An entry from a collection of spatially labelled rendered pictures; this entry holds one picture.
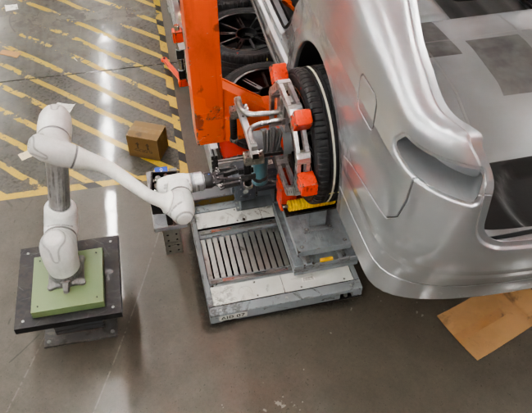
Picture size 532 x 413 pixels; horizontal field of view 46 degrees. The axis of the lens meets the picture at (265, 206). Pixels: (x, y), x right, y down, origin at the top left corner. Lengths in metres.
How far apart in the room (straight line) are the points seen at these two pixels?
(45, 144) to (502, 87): 2.10
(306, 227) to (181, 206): 1.00
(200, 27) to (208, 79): 0.30
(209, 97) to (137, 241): 0.99
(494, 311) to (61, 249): 2.24
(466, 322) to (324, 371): 0.81
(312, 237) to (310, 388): 0.81
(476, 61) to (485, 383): 1.59
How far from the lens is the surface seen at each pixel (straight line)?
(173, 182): 2.79
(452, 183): 2.09
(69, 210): 3.14
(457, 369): 3.35
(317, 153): 2.74
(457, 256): 2.24
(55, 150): 2.66
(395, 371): 3.27
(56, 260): 3.06
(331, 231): 3.46
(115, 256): 3.32
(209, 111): 3.37
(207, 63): 3.20
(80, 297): 3.15
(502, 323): 3.56
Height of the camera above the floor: 2.81
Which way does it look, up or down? 47 degrees down
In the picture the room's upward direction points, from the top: straight up
